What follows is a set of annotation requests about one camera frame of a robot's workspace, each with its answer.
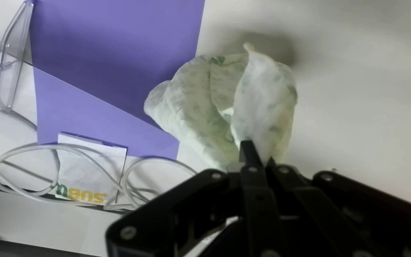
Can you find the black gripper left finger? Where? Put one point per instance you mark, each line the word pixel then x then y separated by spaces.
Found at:
pixel 192 215

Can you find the clear acrylic screen foot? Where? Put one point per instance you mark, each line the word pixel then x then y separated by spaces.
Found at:
pixel 12 62

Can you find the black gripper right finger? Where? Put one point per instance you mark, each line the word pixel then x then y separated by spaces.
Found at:
pixel 357 215

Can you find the white green patterned cloth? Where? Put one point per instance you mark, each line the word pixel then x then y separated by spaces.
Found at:
pixel 200 105

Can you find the purple paper sheet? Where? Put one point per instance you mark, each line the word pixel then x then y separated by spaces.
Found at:
pixel 110 58

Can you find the white label with logo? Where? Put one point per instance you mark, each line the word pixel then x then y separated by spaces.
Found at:
pixel 86 172

